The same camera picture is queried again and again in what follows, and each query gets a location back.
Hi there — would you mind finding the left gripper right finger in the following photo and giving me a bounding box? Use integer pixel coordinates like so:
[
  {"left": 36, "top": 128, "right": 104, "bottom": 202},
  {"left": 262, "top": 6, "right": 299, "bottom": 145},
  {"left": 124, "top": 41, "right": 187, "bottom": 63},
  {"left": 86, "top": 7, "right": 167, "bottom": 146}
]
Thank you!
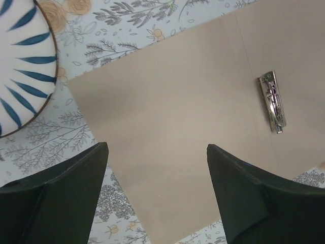
[{"left": 207, "top": 144, "right": 324, "bottom": 243}]

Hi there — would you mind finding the metal folder clip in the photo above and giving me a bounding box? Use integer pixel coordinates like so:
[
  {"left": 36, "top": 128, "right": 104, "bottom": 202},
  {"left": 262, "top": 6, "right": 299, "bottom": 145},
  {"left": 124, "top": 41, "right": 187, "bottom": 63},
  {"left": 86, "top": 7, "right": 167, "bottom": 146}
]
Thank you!
[{"left": 258, "top": 71, "right": 286, "bottom": 134}]

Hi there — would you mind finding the brown cardboard folder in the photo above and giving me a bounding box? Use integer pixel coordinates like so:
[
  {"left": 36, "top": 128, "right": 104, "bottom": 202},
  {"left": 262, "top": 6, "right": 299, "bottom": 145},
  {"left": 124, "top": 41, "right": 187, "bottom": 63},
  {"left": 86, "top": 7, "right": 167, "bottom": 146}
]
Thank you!
[{"left": 68, "top": 1, "right": 324, "bottom": 243}]

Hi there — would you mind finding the blue striped white plate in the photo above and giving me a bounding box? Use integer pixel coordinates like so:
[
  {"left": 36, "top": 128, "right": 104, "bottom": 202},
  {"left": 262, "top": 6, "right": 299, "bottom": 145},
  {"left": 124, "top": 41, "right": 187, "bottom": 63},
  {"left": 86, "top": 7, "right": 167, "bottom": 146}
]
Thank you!
[{"left": 1, "top": 1, "right": 58, "bottom": 137}]

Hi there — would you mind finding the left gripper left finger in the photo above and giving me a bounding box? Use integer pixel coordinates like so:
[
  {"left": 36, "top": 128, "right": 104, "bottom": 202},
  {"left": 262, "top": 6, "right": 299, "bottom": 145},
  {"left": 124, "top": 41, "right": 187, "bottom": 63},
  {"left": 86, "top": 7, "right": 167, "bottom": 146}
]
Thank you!
[{"left": 1, "top": 142, "right": 109, "bottom": 243}]

